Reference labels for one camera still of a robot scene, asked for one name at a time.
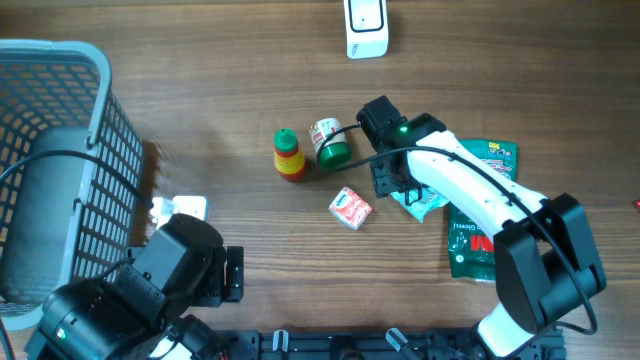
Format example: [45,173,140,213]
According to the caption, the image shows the red white tissue packet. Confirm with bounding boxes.
[328,187,372,230]

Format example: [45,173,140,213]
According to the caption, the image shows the black right camera cable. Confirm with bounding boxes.
[315,123,599,336]

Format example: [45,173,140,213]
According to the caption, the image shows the red yellow sauce bottle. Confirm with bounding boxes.
[274,128,306,181]

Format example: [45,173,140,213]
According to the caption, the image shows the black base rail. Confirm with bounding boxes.
[214,327,568,360]

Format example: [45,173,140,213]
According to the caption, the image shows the grey plastic mesh basket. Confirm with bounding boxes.
[1,39,145,331]

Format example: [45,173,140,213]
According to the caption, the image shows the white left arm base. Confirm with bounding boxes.
[147,315,221,360]

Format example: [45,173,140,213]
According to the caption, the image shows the green 3M gloves packet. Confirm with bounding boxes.
[448,139,519,283]

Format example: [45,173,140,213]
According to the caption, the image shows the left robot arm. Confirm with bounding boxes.
[25,214,244,359]

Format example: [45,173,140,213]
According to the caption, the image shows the white barcode scanner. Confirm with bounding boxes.
[343,0,389,60]

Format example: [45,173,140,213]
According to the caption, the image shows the teal wet wipes packet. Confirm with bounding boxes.
[391,187,449,223]

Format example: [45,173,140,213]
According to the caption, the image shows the black left camera cable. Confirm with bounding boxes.
[0,148,155,211]

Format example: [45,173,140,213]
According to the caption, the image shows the black camera cable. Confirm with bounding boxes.
[315,123,599,336]
[0,148,155,211]

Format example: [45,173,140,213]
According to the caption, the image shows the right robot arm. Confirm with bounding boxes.
[356,96,606,359]

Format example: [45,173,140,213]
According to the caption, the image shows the green lid white jar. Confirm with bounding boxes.
[309,118,352,170]

